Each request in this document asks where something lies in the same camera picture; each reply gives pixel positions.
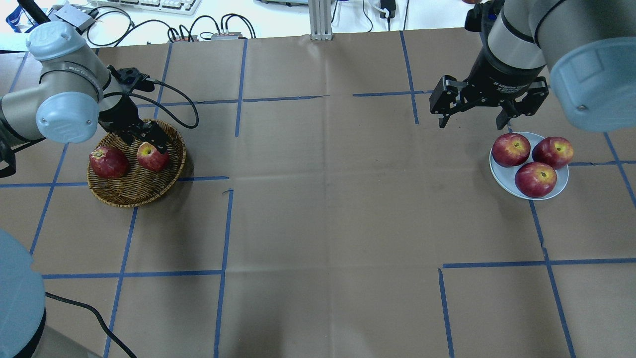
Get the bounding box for red yellow apple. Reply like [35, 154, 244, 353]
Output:
[136, 141, 170, 172]

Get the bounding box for white keyboard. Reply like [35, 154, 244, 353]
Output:
[89, 0, 203, 15]

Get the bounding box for red apple on plate side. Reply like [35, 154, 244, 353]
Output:
[531, 136, 574, 170]

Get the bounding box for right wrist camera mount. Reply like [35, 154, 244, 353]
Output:
[464, 0, 505, 33]

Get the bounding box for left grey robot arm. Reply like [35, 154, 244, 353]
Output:
[1, 22, 168, 358]

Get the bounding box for woven wicker basket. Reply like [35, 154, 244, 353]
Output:
[86, 120, 187, 208]

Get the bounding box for dark red apple in basket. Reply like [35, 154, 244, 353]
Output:
[89, 146, 130, 179]

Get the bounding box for black power adapter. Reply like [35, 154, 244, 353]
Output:
[379, 0, 397, 19]

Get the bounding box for right black braided cable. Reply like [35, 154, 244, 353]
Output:
[45, 292, 138, 358]

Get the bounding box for red apple on plate front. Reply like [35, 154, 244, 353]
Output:
[515, 162, 558, 198]

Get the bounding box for aluminium frame post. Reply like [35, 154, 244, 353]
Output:
[308, 0, 333, 41]

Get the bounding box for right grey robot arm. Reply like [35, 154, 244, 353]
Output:
[429, 0, 636, 132]

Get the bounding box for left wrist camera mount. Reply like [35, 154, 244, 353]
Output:
[107, 65, 156, 93]

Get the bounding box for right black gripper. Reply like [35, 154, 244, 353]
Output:
[429, 45, 549, 130]

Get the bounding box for red apple on plate rear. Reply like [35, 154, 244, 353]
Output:
[491, 132, 531, 168]

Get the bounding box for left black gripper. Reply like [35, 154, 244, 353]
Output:
[98, 94, 169, 154]

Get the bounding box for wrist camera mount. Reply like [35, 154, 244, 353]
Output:
[464, 0, 505, 33]
[107, 65, 156, 93]

